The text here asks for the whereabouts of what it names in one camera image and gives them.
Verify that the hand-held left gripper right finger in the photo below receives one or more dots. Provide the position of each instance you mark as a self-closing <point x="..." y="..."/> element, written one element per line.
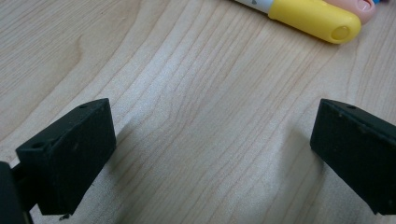
<point x="358" y="158"/>

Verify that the yellow marker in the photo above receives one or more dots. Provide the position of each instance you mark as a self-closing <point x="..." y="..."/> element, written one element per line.
<point x="311" y="18"/>

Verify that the pink marker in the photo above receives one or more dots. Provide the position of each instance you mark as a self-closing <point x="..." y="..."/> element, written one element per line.
<point x="361" y="7"/>

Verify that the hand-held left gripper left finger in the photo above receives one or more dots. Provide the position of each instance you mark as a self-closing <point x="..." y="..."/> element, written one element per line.
<point x="68" y="161"/>

